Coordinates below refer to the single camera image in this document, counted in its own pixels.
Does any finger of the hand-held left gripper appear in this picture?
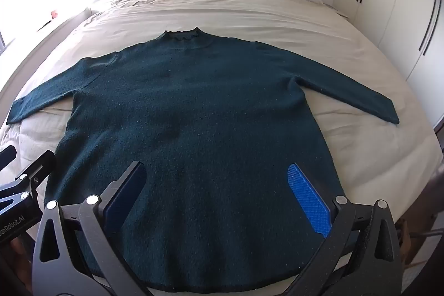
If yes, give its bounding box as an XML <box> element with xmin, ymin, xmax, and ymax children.
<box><xmin>0</xmin><ymin>145</ymin><xmax>17</xmax><ymax>168</ymax></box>
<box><xmin>14</xmin><ymin>150</ymin><xmax>57</xmax><ymax>204</ymax></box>

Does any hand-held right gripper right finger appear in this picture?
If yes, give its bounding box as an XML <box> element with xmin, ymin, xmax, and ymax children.
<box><xmin>282</xmin><ymin>163</ymin><xmax>413</xmax><ymax>296</ymax></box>

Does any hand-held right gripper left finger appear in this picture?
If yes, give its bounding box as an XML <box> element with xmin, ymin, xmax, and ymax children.
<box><xmin>31</xmin><ymin>161</ymin><xmax>155</xmax><ymax>296</ymax></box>

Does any dark teal sweater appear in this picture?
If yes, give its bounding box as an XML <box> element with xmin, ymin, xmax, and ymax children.
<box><xmin>6</xmin><ymin>27</ymin><xmax>400</xmax><ymax>292</ymax></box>

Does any black framed window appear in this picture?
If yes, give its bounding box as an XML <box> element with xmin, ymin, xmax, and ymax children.
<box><xmin>0</xmin><ymin>0</ymin><xmax>21</xmax><ymax>54</ymax></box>

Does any beige bed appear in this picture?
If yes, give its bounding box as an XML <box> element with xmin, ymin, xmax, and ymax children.
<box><xmin>0</xmin><ymin>0</ymin><xmax>444</xmax><ymax>296</ymax></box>

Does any white wardrobe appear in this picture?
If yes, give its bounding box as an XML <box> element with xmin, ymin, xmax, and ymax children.
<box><xmin>333</xmin><ymin>0</ymin><xmax>444</xmax><ymax>130</ymax></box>

